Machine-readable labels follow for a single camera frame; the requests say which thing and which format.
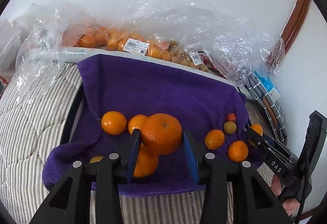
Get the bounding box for grey checked folded cloth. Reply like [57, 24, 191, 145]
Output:
[246, 72, 288, 146]

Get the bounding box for wooden frame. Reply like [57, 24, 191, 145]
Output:
[281, 0, 311, 53]

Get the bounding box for blue white tissue pack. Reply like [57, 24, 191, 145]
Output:
[254, 71, 281, 102]

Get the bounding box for large orange with stem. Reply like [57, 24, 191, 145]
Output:
[141, 113, 182, 155]

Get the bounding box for person's right hand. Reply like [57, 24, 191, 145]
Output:
[270, 174, 300, 216]

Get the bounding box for small orange far left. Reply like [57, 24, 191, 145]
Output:
[248, 124, 263, 147]

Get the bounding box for striped quilt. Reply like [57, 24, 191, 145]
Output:
[1, 63, 261, 223]

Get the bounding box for clear plastic bags of fruit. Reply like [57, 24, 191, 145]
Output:
[16, 0, 285, 92]

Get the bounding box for tiny yellow kumquat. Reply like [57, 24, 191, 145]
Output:
[89, 156, 104, 164]

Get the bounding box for red cherry tomato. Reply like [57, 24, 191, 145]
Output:
[226, 113, 237, 123]

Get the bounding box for small orange front left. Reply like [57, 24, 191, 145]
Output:
[227, 140, 249, 163]

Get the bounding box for white plastic bag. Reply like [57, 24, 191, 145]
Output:
[1, 19, 22, 82]

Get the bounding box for yellow-green small fruit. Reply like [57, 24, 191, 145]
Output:
[223, 121, 237, 134]

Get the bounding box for purple towel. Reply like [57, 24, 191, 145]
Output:
[42, 55, 249, 189]

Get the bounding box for dark-spotted orange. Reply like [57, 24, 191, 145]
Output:
[128, 114, 148, 134]

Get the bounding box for oval yellow-orange fruit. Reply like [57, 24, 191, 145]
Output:
[204, 129, 225, 150]

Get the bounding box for tray under towel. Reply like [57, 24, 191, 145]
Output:
[60, 47, 251, 144]

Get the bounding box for small orange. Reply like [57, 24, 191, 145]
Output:
[248, 124, 263, 147]
[227, 140, 249, 163]
[101, 111, 127, 136]

